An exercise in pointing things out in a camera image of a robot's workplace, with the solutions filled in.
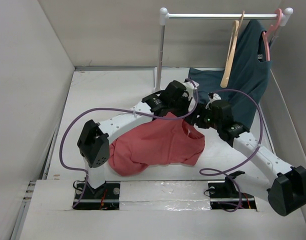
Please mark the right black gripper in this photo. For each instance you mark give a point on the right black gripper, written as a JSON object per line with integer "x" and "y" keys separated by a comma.
{"x": 200, "y": 110}

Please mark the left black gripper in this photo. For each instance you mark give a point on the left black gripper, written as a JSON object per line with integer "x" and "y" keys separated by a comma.
{"x": 184, "y": 111}

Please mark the red t shirt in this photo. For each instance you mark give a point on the red t shirt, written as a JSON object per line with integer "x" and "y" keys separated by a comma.
{"x": 159, "y": 142}

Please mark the beige wooden hanger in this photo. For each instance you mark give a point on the beige wooden hanger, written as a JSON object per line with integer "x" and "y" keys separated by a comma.
{"x": 231, "y": 51}

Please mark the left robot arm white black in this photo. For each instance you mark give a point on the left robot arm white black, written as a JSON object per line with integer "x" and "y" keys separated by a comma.
{"x": 94, "y": 142}

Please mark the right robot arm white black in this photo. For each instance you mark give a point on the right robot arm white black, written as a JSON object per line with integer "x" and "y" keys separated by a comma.
{"x": 263, "y": 174}

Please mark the teal t shirt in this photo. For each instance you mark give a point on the teal t shirt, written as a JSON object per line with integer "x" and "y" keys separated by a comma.
{"x": 249, "y": 74}

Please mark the white metal clothes rack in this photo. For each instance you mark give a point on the white metal clothes rack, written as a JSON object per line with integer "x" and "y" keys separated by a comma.
{"x": 280, "y": 16}

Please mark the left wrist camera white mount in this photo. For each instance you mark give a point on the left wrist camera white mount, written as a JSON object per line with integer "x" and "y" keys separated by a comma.
{"x": 190, "y": 86}

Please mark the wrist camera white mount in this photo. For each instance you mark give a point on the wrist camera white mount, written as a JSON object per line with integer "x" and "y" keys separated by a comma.
{"x": 212, "y": 98}
{"x": 190, "y": 86}

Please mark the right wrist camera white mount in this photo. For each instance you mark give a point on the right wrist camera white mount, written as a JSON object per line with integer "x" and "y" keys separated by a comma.
{"x": 212, "y": 98}

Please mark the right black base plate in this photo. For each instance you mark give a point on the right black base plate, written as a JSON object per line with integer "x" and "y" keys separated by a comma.
{"x": 223, "y": 195}

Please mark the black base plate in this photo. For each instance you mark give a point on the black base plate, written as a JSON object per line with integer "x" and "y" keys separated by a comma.
{"x": 104, "y": 198}
{"x": 223, "y": 195}

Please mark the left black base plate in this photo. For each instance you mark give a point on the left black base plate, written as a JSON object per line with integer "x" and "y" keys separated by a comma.
{"x": 104, "y": 198}

